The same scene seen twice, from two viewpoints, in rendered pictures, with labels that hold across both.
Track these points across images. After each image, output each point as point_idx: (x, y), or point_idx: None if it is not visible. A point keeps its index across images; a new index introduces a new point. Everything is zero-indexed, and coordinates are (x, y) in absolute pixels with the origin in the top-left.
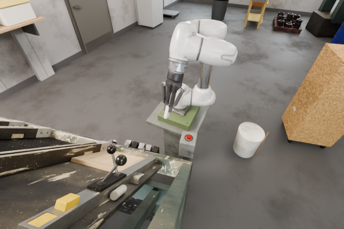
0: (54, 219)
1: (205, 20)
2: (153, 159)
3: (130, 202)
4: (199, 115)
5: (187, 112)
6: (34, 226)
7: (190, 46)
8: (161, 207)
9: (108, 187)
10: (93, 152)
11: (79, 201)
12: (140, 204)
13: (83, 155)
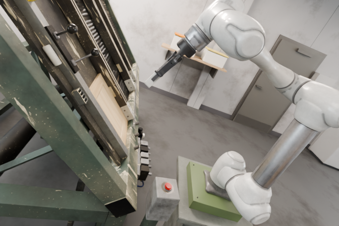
0: None
1: (322, 83)
2: (121, 147)
3: None
4: (225, 222)
5: (216, 196)
6: None
7: (212, 9)
8: (12, 32)
9: (52, 40)
10: (115, 99)
11: (31, 4)
12: None
13: (106, 85)
